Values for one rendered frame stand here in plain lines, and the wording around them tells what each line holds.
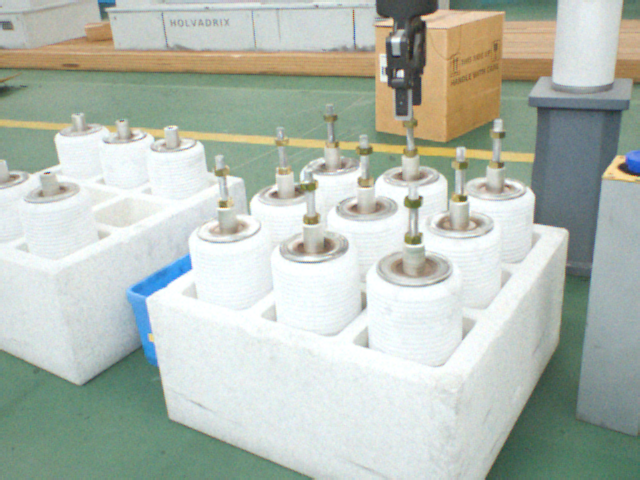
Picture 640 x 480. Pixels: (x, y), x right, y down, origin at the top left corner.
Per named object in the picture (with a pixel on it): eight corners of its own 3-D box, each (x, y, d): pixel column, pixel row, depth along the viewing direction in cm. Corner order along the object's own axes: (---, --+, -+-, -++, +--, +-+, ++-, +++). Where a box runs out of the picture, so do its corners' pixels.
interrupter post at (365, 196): (380, 212, 83) (379, 186, 82) (363, 216, 82) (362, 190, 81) (369, 206, 85) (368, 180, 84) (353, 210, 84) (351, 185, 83)
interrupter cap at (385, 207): (410, 213, 82) (410, 208, 82) (356, 229, 79) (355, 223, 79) (376, 195, 88) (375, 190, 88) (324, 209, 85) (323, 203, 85)
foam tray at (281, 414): (326, 286, 119) (319, 188, 111) (559, 343, 99) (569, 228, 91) (168, 419, 89) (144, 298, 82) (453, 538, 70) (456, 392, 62)
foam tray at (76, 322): (112, 232, 147) (95, 151, 139) (255, 271, 126) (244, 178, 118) (-68, 318, 118) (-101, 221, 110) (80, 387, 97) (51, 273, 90)
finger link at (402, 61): (385, 34, 80) (389, 82, 84) (382, 41, 79) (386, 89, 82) (409, 34, 79) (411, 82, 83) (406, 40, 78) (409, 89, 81)
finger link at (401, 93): (396, 72, 84) (397, 113, 86) (391, 78, 81) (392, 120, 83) (408, 72, 83) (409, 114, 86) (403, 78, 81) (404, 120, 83)
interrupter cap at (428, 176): (405, 194, 88) (405, 188, 88) (371, 178, 94) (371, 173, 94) (451, 180, 91) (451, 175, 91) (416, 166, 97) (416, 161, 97)
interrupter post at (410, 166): (409, 184, 91) (408, 160, 90) (398, 179, 93) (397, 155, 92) (423, 179, 92) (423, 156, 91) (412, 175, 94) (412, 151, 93)
